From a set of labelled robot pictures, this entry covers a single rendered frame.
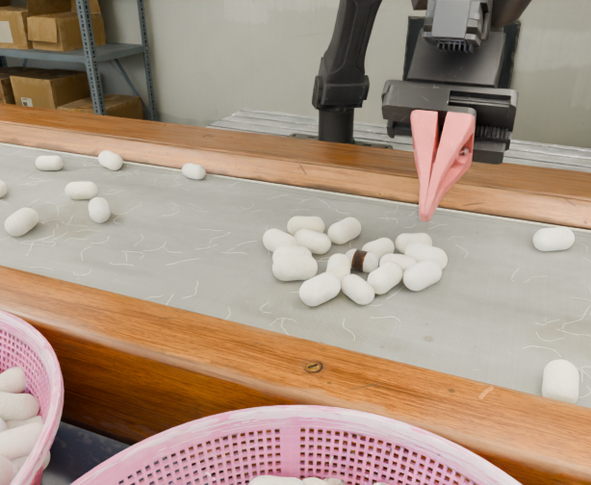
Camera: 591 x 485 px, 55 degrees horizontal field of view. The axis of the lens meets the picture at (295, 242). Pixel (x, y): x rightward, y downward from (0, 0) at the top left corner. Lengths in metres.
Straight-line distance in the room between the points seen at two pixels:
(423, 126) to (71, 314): 0.29
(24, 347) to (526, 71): 2.33
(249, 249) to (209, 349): 0.18
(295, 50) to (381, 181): 2.17
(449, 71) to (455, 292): 0.18
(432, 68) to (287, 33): 2.35
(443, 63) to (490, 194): 0.22
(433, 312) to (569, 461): 0.17
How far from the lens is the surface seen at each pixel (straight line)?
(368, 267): 0.49
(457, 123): 0.44
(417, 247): 0.51
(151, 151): 0.78
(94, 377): 0.42
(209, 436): 0.32
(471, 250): 0.56
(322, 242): 0.51
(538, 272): 0.54
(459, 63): 0.47
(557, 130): 2.60
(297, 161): 0.70
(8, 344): 0.44
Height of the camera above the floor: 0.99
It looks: 27 degrees down
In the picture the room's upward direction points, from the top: straight up
